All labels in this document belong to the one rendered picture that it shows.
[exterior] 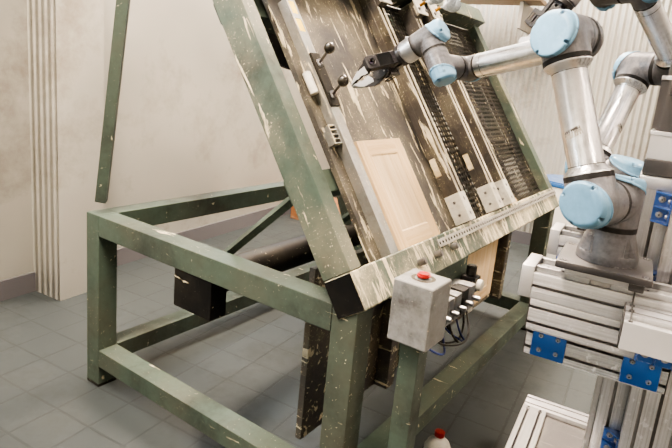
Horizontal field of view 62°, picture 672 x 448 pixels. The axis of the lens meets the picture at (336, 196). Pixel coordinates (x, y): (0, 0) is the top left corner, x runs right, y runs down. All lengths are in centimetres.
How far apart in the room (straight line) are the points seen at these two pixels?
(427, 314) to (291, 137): 64
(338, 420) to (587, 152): 104
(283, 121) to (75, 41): 199
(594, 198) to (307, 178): 77
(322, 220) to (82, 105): 217
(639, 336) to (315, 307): 86
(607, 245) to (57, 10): 287
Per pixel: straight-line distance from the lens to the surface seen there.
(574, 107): 146
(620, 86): 226
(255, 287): 186
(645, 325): 151
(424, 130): 237
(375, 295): 165
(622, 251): 158
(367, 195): 182
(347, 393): 175
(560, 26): 147
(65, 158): 349
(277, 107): 169
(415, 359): 161
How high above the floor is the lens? 145
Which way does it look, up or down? 12 degrees down
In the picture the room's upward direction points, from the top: 5 degrees clockwise
